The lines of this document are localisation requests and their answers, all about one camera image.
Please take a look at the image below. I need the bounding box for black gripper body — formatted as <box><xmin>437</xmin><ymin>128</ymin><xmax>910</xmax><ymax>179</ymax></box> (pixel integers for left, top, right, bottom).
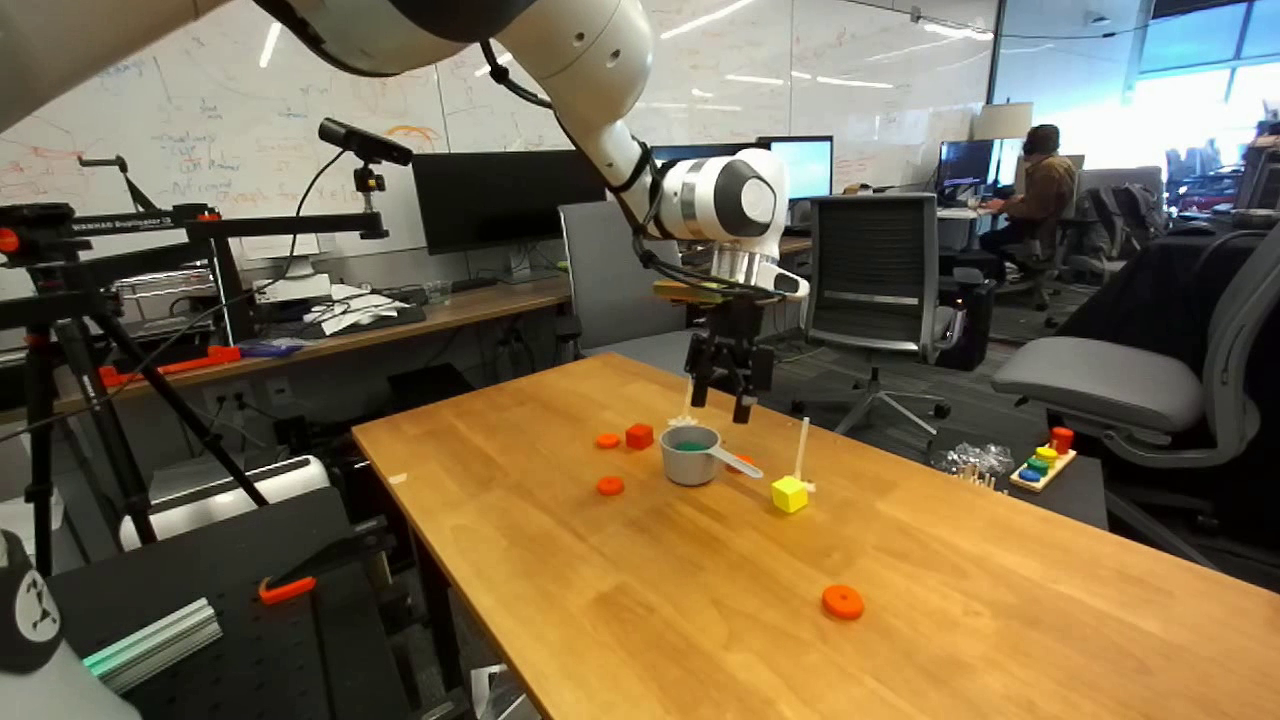
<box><xmin>684</xmin><ymin>298</ymin><xmax>777</xmax><ymax>382</ymax></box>

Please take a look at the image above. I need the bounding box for yellow block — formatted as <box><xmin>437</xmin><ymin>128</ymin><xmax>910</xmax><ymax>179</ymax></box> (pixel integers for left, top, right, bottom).
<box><xmin>766</xmin><ymin>471</ymin><xmax>815</xmax><ymax>519</ymax></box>

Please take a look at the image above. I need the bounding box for grey measuring cup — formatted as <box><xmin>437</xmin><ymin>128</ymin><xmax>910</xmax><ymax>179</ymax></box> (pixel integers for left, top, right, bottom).
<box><xmin>654</xmin><ymin>420</ymin><xmax>766</xmax><ymax>494</ymax></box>

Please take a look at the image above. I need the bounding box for black mesh office chair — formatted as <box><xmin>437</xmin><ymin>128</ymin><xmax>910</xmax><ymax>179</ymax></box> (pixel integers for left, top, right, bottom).
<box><xmin>802</xmin><ymin>191</ymin><xmax>996</xmax><ymax>437</ymax></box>

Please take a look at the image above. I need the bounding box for lit white monitor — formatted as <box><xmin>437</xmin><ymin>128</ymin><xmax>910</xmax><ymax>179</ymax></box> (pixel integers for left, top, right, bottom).
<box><xmin>778</xmin><ymin>133</ymin><xmax>838</xmax><ymax>208</ymax></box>

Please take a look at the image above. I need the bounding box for clear plastic bag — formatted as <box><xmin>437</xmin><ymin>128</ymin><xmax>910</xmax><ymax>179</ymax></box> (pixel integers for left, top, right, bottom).
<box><xmin>932</xmin><ymin>437</ymin><xmax>1016</xmax><ymax>494</ymax></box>

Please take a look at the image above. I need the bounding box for long wooden desk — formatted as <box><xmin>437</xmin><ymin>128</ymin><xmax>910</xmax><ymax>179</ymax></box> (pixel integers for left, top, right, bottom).
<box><xmin>52</xmin><ymin>232</ymin><xmax>820</xmax><ymax>404</ymax></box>

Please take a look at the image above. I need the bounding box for large black monitor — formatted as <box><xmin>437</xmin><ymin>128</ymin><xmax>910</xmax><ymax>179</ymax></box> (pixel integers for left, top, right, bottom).
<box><xmin>412</xmin><ymin>150</ymin><xmax>613</xmax><ymax>257</ymax></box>

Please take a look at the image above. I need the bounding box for colourful stacking toy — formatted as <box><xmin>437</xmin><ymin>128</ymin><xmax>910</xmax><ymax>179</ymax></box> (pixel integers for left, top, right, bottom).
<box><xmin>1009</xmin><ymin>423</ymin><xmax>1081</xmax><ymax>497</ymax></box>

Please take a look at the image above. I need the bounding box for black side table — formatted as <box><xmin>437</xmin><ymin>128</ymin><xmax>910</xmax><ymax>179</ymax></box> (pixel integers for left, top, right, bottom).
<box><xmin>916</xmin><ymin>416</ymin><xmax>1112</xmax><ymax>531</ymax></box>

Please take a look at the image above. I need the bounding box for seated person brown jacket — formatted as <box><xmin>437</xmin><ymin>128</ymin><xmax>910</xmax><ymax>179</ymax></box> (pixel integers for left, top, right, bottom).
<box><xmin>974</xmin><ymin>118</ymin><xmax>1089</xmax><ymax>273</ymax></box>

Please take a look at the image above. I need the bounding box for white paper pile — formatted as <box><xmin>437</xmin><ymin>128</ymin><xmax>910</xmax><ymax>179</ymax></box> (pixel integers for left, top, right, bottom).
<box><xmin>298</xmin><ymin>286</ymin><xmax>412</xmax><ymax>341</ymax></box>

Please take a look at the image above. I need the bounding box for orange hook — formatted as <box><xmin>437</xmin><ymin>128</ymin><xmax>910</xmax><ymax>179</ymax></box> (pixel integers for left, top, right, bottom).
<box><xmin>256</xmin><ymin>572</ymin><xmax>325</xmax><ymax>612</ymax></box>

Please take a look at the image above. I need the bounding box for white roll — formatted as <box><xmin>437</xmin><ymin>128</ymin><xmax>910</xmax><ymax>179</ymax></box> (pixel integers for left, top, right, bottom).
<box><xmin>116</xmin><ymin>453</ymin><xmax>333</xmax><ymax>553</ymax></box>

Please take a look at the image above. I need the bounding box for black workbench surface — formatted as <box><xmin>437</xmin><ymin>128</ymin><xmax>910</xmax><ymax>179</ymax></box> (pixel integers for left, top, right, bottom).
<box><xmin>52</xmin><ymin>486</ymin><xmax>416</xmax><ymax>720</ymax></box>

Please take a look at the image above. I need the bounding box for orange plastic bar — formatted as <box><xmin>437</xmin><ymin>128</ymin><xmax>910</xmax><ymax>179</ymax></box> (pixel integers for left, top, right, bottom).
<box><xmin>96</xmin><ymin>346</ymin><xmax>249</xmax><ymax>398</ymax></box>

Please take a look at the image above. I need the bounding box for silver metal bar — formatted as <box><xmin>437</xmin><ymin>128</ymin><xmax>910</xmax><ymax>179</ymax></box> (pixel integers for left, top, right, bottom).
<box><xmin>79</xmin><ymin>591</ymin><xmax>226</xmax><ymax>698</ymax></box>

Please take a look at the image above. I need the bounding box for black tripod with boom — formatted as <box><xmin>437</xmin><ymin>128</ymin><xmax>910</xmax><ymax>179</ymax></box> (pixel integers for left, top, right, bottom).
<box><xmin>0</xmin><ymin>151</ymin><xmax>397</xmax><ymax>576</ymax></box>

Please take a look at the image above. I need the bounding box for black cap with white logo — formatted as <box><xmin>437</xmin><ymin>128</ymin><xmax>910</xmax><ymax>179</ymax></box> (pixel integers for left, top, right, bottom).
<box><xmin>0</xmin><ymin>530</ymin><xmax>69</xmax><ymax>678</ymax></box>

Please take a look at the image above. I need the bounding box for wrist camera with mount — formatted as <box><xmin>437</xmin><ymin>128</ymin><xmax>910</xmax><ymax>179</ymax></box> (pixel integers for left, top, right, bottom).
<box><xmin>648</xmin><ymin>257</ymin><xmax>812</xmax><ymax>308</ymax></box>

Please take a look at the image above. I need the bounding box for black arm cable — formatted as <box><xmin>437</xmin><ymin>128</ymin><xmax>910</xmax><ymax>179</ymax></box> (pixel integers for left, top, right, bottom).
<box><xmin>476</xmin><ymin>35</ymin><xmax>665</xmax><ymax>253</ymax></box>

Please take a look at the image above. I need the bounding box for black stereo camera bar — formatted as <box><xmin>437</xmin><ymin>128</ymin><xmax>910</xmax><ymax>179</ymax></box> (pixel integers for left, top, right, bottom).
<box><xmin>317</xmin><ymin>114</ymin><xmax>416</xmax><ymax>173</ymax></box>

